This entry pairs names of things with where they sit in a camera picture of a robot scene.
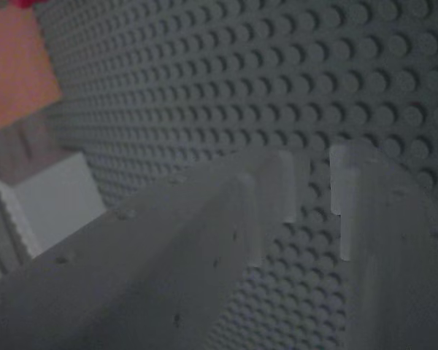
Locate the grey brick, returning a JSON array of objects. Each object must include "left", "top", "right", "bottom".
[{"left": 0, "top": 105, "right": 109, "bottom": 285}]

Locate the grey studded baseplate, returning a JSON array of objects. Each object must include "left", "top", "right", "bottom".
[{"left": 32, "top": 0, "right": 438, "bottom": 350}]

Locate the orange brick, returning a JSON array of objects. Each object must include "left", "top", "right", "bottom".
[{"left": 0, "top": 6, "right": 64, "bottom": 134}]

